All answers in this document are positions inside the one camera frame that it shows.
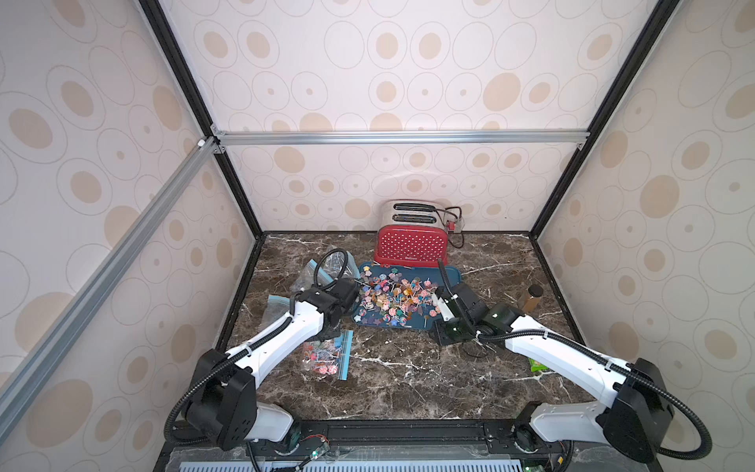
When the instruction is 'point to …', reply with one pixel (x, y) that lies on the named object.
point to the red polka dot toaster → (412, 233)
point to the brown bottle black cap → (535, 291)
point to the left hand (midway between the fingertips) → (328, 330)
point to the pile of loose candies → (388, 298)
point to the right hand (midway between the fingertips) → (441, 330)
